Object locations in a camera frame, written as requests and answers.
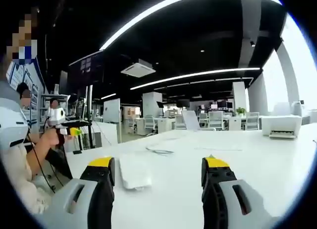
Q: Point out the white printer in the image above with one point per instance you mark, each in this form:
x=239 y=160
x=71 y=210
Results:
x=280 y=123

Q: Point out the dark desk monitor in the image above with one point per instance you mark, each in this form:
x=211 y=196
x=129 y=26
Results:
x=63 y=82

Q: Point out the long curved ceiling light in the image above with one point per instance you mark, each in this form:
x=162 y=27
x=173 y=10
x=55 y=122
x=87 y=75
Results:
x=153 y=12

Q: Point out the white metal shelf rack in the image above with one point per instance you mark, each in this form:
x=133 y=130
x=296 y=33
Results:
x=45 y=102

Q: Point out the person's left hand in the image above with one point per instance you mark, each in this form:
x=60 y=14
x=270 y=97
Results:
x=50 y=139

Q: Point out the green potted plant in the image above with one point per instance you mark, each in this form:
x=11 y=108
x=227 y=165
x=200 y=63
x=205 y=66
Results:
x=240 y=111

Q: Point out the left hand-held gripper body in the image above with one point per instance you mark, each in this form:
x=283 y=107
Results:
x=56 y=115

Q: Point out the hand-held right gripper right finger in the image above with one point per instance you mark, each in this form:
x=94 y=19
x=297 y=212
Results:
x=218 y=189

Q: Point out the white partition board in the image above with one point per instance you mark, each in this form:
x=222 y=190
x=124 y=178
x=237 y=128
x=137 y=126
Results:
x=112 y=111

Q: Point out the white slanted panel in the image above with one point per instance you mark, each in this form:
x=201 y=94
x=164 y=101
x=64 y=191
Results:
x=192 y=121

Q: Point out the person in beige shirt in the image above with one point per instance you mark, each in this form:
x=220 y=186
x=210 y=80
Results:
x=17 y=179

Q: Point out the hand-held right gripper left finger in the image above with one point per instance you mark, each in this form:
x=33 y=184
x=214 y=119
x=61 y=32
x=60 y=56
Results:
x=99 y=189

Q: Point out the short ceiling light strip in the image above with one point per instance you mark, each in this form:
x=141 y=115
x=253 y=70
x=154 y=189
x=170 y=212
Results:
x=108 y=96

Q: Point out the blue white wall board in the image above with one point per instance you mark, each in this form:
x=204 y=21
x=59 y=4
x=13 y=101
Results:
x=15 y=75

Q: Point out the black equipment stand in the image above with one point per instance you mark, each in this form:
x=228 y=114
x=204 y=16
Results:
x=89 y=102

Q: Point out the white power strip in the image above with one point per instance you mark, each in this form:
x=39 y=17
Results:
x=135 y=170

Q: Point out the row of white office desks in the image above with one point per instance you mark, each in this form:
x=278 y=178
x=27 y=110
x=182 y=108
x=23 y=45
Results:
x=164 y=125

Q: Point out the white table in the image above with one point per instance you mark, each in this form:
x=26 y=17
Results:
x=178 y=164

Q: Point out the white ceiling air conditioner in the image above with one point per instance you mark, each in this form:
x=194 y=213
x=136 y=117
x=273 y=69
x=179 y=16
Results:
x=138 y=69

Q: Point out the white VR headset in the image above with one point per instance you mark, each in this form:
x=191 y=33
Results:
x=12 y=125

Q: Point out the black hanging display screen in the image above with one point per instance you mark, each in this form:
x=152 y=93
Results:
x=84 y=68

